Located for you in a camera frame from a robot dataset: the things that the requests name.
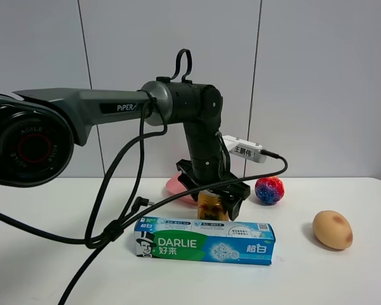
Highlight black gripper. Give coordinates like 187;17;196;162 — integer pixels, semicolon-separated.
175;159;250;220

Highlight gold Red Bull can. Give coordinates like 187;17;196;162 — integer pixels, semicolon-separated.
197;190;229;221

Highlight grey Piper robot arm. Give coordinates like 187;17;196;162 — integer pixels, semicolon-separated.
0;77;250;220

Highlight red blue strawberry ball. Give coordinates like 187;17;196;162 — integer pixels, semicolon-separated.
255;176;285;205

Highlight Darlie toothpaste box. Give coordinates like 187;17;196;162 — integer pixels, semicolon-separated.
134;217;276;266

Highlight pink square plate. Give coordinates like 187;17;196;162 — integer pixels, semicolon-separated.
165;173;197;207

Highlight tan potato toy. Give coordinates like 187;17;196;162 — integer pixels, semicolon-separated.
312;210;353;250

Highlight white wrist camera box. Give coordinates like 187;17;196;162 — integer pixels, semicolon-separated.
222;135;267;163

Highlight black cable bundle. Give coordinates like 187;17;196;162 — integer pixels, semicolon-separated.
0;48;288;305

